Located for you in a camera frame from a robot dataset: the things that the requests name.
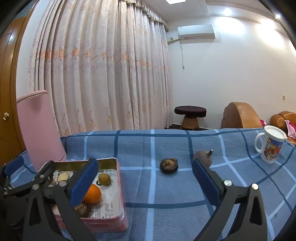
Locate round orange tangerine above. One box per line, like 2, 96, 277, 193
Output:
83, 184, 102, 204

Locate small yellow longan fruit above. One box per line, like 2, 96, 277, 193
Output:
98, 173, 111, 186

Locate wooden door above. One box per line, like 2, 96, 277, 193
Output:
1, 17, 26, 165

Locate brown water chestnut in box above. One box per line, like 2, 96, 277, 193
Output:
74, 202, 92, 218

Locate pink tin lid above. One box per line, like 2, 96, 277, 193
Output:
16, 90, 66, 171

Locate pink tin box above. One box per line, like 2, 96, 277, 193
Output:
36, 157, 129, 233

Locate purple passion fruit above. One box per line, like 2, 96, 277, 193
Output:
193, 149, 213, 168

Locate white printed mug with lid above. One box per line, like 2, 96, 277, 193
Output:
254, 125, 287, 164

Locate blue plaid tablecloth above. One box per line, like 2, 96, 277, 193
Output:
6, 128, 295, 240

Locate dark brown water chestnut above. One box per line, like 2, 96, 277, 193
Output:
159, 158, 179, 174

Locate pink floral cushion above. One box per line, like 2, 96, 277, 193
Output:
285, 120, 296, 140

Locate brown leather sofa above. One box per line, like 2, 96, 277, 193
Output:
270, 111, 295, 145

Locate brown leather armchair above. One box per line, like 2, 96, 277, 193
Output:
221, 102, 262, 128

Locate dark round stool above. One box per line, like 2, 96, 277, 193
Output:
174, 105, 207, 130

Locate pink floral curtain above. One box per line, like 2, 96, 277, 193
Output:
28, 1, 172, 136

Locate air conditioner power cord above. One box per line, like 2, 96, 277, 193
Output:
180, 39, 186, 70

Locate white wall air conditioner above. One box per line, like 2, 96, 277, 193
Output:
178, 24, 215, 40

